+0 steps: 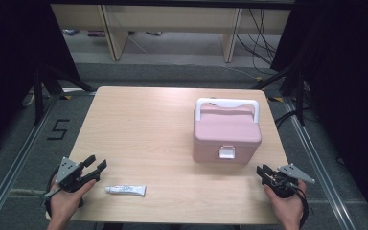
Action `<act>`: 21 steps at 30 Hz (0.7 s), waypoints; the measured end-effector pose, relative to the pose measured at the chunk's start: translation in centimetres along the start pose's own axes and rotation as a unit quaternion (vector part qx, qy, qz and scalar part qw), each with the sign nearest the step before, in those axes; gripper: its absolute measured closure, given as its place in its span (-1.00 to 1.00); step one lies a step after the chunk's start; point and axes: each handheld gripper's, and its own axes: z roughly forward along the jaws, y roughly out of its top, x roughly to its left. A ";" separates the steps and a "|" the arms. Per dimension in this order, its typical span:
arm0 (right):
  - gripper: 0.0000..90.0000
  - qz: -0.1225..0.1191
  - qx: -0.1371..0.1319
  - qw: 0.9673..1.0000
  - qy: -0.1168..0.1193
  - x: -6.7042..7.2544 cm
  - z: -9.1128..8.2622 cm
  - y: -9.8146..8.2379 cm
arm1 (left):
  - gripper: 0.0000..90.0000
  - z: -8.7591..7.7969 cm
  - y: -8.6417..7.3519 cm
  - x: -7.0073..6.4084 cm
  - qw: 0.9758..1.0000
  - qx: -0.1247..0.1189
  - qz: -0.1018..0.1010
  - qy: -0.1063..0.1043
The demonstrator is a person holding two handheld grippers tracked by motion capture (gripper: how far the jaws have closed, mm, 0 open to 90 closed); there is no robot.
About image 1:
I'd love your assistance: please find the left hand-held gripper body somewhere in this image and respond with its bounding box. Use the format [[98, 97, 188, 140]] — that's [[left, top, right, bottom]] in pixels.
[[41, 156, 102, 209]]

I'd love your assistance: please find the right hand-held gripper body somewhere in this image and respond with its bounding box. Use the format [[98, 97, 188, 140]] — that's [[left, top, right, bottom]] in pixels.
[[262, 163, 316, 199]]

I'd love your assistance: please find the white ointment tube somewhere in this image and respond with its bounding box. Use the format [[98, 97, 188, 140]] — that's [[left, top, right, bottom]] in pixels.
[[104, 184, 148, 197]]

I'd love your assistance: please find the pink box with white handle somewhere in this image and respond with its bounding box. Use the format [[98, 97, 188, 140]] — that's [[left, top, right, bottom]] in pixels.
[[192, 97, 263, 166]]

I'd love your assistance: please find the person's right hand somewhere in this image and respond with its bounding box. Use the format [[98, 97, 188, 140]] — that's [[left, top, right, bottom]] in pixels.
[[263, 179, 308, 230]]

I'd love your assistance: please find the person's left hand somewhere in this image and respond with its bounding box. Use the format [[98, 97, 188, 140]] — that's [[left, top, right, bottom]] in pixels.
[[48, 173, 98, 225]]

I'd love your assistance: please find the black metal stand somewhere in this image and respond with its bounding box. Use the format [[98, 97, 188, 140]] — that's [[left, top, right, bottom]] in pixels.
[[252, 63, 309, 127], [33, 61, 97, 127]]

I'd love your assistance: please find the white floor object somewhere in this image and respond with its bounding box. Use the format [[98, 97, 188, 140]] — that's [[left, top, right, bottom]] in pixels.
[[21, 90, 36, 107]]

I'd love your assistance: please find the black curtain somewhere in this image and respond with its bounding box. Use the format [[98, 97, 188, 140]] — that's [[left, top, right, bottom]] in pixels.
[[269, 0, 368, 221], [0, 0, 82, 161]]

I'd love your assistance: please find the light wooden desk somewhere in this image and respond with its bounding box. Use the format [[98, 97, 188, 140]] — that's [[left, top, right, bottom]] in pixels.
[[50, 3, 292, 63]]

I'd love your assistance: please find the aluminium floor rail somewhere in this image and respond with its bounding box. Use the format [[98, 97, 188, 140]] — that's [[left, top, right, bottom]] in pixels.
[[0, 95, 61, 226], [282, 96, 357, 230]]

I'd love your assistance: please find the black cable bundle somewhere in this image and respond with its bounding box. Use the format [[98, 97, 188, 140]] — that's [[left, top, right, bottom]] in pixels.
[[235, 8, 281, 76]]

